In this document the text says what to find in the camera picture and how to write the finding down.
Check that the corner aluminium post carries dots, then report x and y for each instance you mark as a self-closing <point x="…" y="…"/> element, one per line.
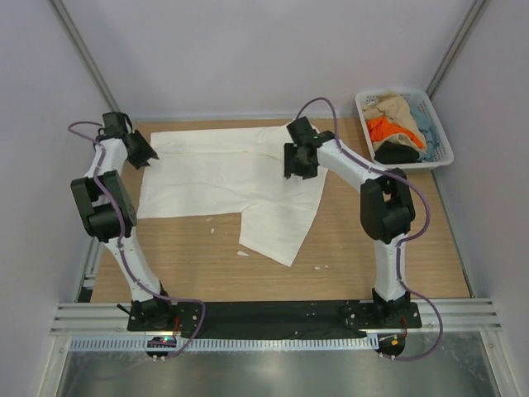
<point x="76" y="39"/>
<point x="457" y="44"/>

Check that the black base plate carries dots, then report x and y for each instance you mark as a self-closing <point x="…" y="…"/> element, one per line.
<point x="276" y="320"/>

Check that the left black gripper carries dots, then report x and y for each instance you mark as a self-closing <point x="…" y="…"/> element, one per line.
<point x="138" y="149"/>

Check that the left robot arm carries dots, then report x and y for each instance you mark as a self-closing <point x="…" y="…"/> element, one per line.
<point x="108" y="214"/>

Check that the aluminium rail frame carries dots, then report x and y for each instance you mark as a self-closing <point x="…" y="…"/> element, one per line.
<point x="98" y="319"/>

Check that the light blue garment in basket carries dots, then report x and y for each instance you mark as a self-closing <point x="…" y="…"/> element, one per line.
<point x="428" y="129"/>

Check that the white t shirt red print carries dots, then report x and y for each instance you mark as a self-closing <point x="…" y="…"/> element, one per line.
<point x="241" y="170"/>

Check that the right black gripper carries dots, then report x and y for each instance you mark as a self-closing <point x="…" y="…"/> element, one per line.
<point x="300" y="158"/>

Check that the beige garment in basket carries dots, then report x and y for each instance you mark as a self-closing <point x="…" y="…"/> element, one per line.
<point x="395" y="108"/>

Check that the white plastic basket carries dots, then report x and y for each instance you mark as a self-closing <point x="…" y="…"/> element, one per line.
<point x="416" y="98"/>

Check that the right corner aluminium post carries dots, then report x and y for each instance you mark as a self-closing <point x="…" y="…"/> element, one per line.
<point x="457" y="44"/>

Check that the orange garment in basket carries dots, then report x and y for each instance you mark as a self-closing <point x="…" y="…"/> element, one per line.
<point x="381" y="130"/>

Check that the left corner aluminium post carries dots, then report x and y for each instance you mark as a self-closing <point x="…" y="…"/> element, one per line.
<point x="76" y="39"/>

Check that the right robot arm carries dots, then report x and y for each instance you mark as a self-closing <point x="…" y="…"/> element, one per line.
<point x="386" y="208"/>

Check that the black garment in basket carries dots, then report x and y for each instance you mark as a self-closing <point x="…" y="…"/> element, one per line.
<point x="390" y="153"/>

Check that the white slotted cable duct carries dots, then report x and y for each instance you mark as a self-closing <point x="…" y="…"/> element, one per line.
<point x="168" y="344"/>

